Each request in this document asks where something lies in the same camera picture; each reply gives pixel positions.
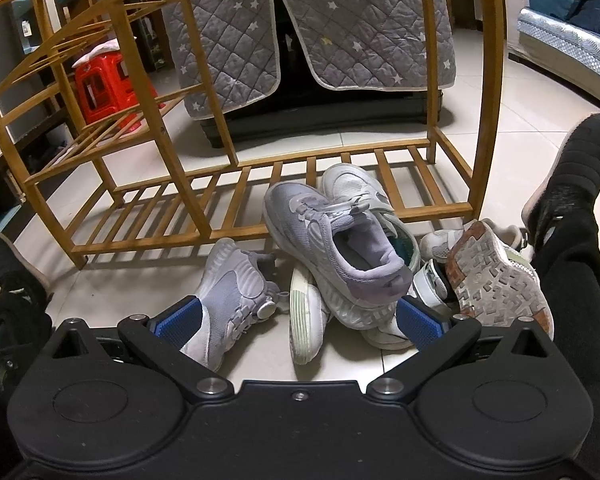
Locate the person's leg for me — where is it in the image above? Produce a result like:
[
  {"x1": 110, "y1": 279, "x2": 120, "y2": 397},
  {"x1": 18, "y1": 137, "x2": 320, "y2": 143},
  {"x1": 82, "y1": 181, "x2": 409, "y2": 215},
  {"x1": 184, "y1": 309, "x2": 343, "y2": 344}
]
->
[
  {"x1": 527, "y1": 205, "x2": 600, "y2": 480},
  {"x1": 0, "y1": 270, "x2": 56, "y2": 361}
]

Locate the person's right leg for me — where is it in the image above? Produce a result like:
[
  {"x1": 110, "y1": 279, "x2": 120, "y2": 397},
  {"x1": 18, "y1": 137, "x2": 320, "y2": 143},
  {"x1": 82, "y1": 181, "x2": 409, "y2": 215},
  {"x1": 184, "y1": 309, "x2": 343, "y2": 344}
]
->
[{"x1": 527, "y1": 205, "x2": 600, "y2": 480}]

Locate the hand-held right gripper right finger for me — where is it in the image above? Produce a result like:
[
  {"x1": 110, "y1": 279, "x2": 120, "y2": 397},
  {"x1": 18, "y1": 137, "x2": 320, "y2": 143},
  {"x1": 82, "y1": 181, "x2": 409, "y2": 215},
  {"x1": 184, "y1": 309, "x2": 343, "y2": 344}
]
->
[{"x1": 366, "y1": 296, "x2": 548, "y2": 403}]

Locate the white green-lined sneaker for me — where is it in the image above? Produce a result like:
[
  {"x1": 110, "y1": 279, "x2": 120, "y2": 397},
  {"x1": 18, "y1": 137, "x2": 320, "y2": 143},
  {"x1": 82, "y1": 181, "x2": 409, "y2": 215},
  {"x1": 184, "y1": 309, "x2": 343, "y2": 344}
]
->
[
  {"x1": 321, "y1": 162, "x2": 422, "y2": 273},
  {"x1": 289, "y1": 264, "x2": 332, "y2": 367}
]

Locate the white sofa armrest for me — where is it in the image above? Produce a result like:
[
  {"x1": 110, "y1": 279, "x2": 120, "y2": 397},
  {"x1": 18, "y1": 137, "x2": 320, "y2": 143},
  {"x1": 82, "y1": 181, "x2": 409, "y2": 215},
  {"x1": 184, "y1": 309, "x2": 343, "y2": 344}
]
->
[{"x1": 505, "y1": 0, "x2": 533, "y2": 58}]

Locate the bamboo shoe rack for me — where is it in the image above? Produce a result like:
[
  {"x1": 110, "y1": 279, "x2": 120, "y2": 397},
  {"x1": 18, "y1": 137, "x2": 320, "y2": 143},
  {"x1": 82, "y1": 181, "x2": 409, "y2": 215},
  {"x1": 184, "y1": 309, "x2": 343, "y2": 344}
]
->
[{"x1": 0, "y1": 0, "x2": 506, "y2": 268}]

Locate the person's left black shoe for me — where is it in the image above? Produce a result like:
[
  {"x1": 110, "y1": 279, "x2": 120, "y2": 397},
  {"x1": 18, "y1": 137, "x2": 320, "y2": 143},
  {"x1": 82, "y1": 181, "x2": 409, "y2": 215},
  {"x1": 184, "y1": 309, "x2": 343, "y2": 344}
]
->
[{"x1": 0, "y1": 227, "x2": 52, "y2": 306}]

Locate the white pink cloth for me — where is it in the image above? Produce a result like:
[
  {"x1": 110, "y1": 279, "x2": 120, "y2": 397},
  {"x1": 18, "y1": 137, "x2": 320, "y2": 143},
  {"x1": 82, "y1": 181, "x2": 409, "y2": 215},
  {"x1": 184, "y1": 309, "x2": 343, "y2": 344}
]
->
[{"x1": 71, "y1": 37, "x2": 127, "y2": 70}]

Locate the red plastic stool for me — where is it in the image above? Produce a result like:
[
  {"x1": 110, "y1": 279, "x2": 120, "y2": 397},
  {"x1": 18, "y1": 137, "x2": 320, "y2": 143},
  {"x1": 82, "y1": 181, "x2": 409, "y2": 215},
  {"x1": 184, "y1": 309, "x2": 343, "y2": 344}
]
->
[{"x1": 74, "y1": 50, "x2": 167, "y2": 137}]

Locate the grey quilted star blanket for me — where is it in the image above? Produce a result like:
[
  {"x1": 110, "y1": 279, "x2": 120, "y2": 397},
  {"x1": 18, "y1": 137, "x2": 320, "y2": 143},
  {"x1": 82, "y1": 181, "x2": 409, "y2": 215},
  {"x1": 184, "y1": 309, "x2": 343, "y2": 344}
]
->
[{"x1": 149, "y1": 0, "x2": 457, "y2": 122}]

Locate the black table base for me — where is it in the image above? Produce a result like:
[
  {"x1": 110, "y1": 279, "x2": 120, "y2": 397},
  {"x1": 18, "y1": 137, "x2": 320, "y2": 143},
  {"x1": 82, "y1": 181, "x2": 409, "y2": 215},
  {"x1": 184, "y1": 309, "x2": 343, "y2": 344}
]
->
[{"x1": 200, "y1": 0, "x2": 429, "y2": 150}]

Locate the person's left leg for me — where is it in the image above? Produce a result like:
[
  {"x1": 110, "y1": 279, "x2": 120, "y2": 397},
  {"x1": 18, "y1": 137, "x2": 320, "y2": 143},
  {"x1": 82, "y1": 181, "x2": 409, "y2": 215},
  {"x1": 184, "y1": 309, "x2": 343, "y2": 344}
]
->
[{"x1": 0, "y1": 270, "x2": 56, "y2": 361}]

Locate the purple dial sneaker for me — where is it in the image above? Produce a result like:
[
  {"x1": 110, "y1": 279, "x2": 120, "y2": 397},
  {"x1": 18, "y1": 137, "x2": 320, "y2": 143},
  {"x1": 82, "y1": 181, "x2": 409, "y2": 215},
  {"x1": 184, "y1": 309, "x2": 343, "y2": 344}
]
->
[
  {"x1": 263, "y1": 181, "x2": 415, "y2": 311},
  {"x1": 182, "y1": 237, "x2": 282, "y2": 374}
]

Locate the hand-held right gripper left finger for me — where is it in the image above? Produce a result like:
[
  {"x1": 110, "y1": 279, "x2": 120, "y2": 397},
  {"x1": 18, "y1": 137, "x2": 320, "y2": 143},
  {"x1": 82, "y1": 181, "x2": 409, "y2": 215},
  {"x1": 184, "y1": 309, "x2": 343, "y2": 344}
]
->
[{"x1": 52, "y1": 296, "x2": 234, "y2": 403}]

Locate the white mesh orange-soled sneaker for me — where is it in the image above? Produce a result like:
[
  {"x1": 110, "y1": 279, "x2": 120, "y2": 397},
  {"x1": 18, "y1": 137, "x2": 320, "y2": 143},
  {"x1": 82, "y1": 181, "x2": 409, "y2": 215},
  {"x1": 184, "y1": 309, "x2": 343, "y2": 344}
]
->
[
  {"x1": 445, "y1": 220, "x2": 555, "y2": 342},
  {"x1": 419, "y1": 221, "x2": 535, "y2": 265}
]

